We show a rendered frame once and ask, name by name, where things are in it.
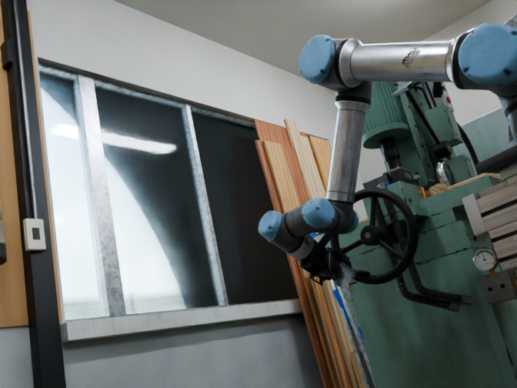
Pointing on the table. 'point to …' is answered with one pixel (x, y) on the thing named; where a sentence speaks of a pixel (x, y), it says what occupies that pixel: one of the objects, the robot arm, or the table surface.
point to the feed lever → (441, 148)
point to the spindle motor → (384, 116)
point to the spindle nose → (390, 152)
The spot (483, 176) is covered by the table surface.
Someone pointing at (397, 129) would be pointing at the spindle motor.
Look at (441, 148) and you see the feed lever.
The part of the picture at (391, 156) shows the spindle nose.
